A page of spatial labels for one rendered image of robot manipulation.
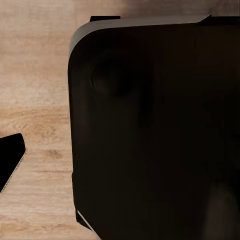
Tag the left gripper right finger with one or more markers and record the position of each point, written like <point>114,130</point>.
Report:
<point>232,149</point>

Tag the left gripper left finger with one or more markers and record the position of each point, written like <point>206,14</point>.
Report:
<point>12,148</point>

